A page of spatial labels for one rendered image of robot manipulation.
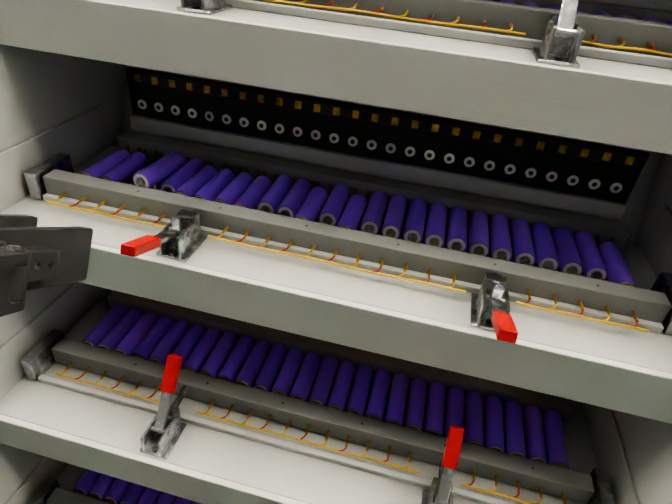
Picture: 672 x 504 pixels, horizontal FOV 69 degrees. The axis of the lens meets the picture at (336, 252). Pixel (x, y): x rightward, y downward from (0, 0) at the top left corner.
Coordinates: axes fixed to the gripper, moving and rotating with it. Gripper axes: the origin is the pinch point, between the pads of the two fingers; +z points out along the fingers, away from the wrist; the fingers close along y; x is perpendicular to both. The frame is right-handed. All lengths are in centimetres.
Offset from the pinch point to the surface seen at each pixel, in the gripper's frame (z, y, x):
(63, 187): 20.4, -13.4, 2.2
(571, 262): 24.1, 33.7, 4.2
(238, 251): 19.6, 5.0, -0.3
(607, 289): 20.4, 35.7, 2.7
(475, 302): 19.3, 25.7, -0.3
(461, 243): 24.5, 24.1, 4.0
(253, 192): 25.0, 3.6, 5.1
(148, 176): 21.4, -5.6, 4.7
